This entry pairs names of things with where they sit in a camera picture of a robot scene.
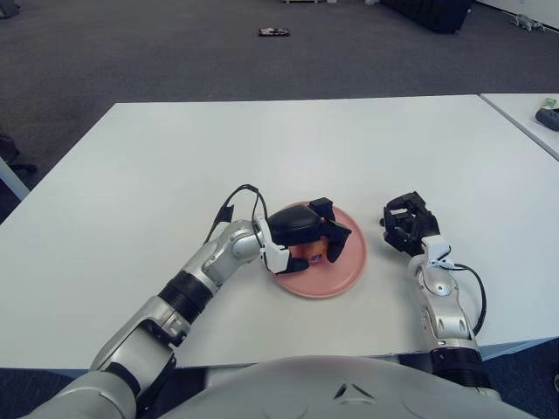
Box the black ribbed box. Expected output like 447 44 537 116
382 0 475 34

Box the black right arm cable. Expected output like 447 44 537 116
449 261 488 335

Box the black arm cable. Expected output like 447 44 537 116
449 261 488 335
204 183 268 241

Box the grey robot torso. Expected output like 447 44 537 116
191 354 538 419

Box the pink round plate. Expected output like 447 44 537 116
273 200 368 300

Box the white table leg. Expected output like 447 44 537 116
0 155 30 202

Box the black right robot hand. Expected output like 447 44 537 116
378 189 441 258

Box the black handheld controller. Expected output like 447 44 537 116
535 107 559 132

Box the grey toy on floor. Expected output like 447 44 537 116
511 13 546 31

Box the red yellow apple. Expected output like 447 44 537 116
291 237 328 266

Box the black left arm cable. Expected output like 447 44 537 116
204 183 268 241

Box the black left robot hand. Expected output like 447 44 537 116
266 196 353 274

